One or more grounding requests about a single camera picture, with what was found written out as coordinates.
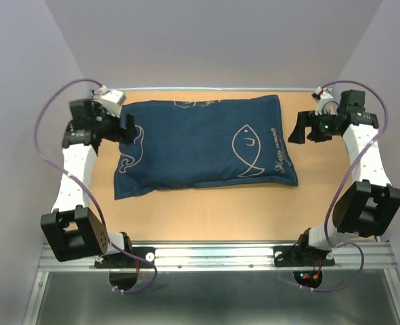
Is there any grey metal front panel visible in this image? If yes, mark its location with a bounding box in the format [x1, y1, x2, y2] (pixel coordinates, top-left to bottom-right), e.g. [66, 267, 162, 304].
[25, 269, 400, 324]

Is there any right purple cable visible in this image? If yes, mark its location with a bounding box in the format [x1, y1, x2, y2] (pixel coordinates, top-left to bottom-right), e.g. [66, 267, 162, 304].
[299, 80, 390, 293]

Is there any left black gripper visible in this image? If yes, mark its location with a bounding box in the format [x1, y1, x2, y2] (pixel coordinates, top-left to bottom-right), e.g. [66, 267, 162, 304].
[93, 104, 139, 146]

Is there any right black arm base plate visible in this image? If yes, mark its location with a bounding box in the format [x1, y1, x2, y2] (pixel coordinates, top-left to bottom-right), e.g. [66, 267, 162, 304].
[273, 244, 335, 267]

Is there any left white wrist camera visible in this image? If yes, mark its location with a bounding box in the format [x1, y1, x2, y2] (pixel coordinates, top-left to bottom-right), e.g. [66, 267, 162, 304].
[92, 85, 126, 117]

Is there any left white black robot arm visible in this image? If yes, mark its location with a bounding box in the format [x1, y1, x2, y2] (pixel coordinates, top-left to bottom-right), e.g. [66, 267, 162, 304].
[41, 93, 136, 267]

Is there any front aluminium extrusion rail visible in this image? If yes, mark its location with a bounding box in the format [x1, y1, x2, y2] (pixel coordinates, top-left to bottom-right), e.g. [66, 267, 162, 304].
[38, 240, 397, 273]

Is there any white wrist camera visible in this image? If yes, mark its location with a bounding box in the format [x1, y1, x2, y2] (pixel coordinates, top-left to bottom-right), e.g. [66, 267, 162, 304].
[92, 85, 126, 117]
[311, 87, 338, 116]

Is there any purple cable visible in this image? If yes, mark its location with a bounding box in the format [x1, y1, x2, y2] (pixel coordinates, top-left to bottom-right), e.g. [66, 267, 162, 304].
[299, 80, 390, 293]
[33, 79, 158, 295]

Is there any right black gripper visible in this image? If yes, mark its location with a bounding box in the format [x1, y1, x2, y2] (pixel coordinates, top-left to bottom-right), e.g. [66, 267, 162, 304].
[286, 110, 340, 145]

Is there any blue denim pillowcase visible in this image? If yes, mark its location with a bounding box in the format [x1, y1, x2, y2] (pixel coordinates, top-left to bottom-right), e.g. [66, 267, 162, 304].
[114, 95, 298, 199]

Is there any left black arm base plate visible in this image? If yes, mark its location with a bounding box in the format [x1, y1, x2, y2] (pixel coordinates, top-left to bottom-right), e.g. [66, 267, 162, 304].
[94, 246, 156, 269]

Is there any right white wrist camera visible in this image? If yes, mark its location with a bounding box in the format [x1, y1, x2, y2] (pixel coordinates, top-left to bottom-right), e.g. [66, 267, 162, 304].
[311, 87, 338, 116]

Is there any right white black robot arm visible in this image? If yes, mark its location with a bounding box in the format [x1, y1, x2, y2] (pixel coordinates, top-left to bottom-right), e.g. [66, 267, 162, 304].
[288, 87, 400, 264]

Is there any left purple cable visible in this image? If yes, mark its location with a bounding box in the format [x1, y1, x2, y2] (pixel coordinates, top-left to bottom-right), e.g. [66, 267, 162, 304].
[33, 79, 158, 295]

